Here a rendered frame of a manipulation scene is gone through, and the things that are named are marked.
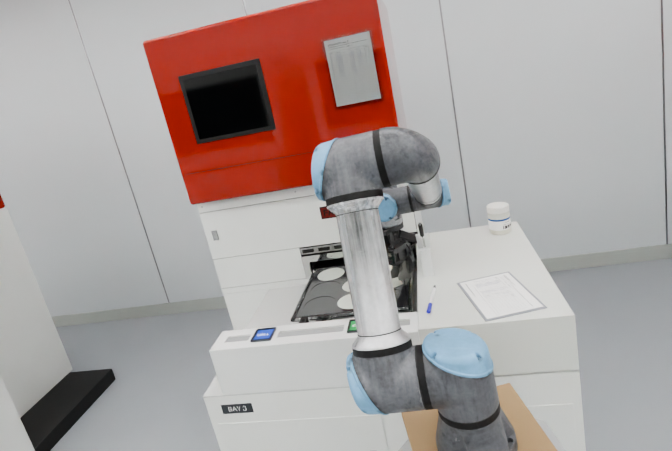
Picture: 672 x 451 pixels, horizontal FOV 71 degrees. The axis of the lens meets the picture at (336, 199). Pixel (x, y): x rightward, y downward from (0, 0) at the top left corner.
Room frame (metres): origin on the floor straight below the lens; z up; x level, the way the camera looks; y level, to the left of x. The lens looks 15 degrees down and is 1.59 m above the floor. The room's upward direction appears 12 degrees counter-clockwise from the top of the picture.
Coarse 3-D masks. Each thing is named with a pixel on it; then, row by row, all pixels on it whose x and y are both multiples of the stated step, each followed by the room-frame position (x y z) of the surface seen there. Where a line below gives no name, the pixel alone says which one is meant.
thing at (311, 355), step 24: (408, 312) 1.09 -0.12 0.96; (240, 336) 1.15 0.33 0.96; (288, 336) 1.09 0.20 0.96; (312, 336) 1.07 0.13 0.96; (336, 336) 1.05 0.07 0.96; (216, 360) 1.11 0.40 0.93; (240, 360) 1.09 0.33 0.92; (264, 360) 1.08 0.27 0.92; (288, 360) 1.06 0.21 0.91; (312, 360) 1.05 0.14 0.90; (336, 360) 1.04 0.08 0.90; (240, 384) 1.10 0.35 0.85; (264, 384) 1.08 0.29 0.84; (288, 384) 1.07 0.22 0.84; (312, 384) 1.05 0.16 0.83; (336, 384) 1.04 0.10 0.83
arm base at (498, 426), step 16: (496, 416) 0.70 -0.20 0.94; (448, 432) 0.71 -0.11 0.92; (464, 432) 0.69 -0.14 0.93; (480, 432) 0.69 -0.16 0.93; (496, 432) 0.69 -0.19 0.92; (512, 432) 0.72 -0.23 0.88; (448, 448) 0.71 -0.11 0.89; (464, 448) 0.70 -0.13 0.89; (480, 448) 0.68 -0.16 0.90; (496, 448) 0.68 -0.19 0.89; (512, 448) 0.69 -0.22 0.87
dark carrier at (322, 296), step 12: (312, 288) 1.48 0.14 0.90; (324, 288) 1.46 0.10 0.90; (336, 288) 1.44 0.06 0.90; (396, 288) 1.35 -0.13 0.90; (312, 300) 1.39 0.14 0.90; (324, 300) 1.37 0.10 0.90; (336, 300) 1.35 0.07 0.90; (396, 300) 1.27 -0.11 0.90; (300, 312) 1.33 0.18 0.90; (312, 312) 1.31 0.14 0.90; (324, 312) 1.29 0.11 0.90; (336, 312) 1.28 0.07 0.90
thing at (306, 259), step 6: (414, 246) 1.59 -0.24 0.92; (324, 252) 1.68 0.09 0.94; (330, 252) 1.67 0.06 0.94; (336, 252) 1.65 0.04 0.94; (342, 252) 1.65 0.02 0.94; (306, 258) 1.68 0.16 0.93; (312, 258) 1.67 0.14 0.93; (318, 258) 1.67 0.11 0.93; (324, 258) 1.67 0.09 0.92; (330, 258) 1.66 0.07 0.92; (336, 258) 1.66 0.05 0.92; (306, 264) 1.68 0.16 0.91; (306, 270) 1.68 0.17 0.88; (312, 270) 1.69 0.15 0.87; (306, 276) 1.68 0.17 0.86
